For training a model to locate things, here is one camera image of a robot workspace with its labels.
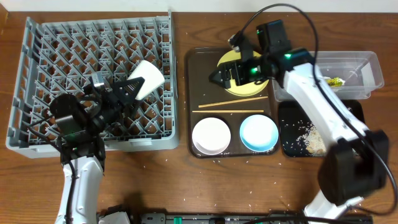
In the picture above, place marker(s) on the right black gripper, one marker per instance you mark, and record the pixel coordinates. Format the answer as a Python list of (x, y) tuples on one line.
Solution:
[(237, 71)]

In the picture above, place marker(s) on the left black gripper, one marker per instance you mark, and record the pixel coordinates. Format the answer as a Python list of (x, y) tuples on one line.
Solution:
[(119, 108)]

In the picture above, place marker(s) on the white plastic cup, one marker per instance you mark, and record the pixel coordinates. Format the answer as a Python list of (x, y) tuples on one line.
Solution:
[(153, 78)]

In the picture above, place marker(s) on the white round bowl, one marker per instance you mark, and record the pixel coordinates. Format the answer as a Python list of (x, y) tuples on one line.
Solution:
[(211, 136)]

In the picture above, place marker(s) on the light blue bowl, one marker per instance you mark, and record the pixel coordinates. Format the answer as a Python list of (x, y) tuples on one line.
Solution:
[(259, 133)]

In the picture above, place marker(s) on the green snack wrapper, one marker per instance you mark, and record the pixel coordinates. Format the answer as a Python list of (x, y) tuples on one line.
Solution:
[(334, 82)]

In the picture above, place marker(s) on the pile of rice waste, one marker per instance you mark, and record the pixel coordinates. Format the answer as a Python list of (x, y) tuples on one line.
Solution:
[(302, 140)]

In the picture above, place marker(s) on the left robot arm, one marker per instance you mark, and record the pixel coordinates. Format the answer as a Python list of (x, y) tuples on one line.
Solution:
[(82, 150)]

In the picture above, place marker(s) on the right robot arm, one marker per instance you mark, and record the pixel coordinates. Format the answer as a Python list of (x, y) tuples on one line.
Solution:
[(355, 164)]

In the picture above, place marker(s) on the black waste tray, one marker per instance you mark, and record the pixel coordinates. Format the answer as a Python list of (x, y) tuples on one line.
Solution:
[(290, 112)]

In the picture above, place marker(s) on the clear plastic waste bin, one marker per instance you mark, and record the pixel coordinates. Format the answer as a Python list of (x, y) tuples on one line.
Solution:
[(360, 70)]

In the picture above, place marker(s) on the yellow round plate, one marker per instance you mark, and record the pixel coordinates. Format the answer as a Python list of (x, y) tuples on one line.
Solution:
[(249, 89)]

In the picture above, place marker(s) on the lower wooden chopstick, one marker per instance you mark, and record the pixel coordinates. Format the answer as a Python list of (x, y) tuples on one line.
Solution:
[(227, 111)]

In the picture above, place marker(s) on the wooden chopstick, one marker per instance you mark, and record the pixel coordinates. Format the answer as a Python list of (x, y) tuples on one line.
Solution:
[(232, 101), (227, 111)]

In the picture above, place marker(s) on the upper wooden chopstick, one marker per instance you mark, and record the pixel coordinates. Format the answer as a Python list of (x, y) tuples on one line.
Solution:
[(232, 101)]

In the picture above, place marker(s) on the dark brown serving tray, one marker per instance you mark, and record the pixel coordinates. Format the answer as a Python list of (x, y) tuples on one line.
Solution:
[(199, 63)]

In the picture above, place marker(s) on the grey plastic dish rack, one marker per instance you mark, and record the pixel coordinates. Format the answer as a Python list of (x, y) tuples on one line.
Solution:
[(60, 57)]

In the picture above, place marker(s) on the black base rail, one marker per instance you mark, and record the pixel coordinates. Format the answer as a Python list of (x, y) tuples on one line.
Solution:
[(119, 214)]

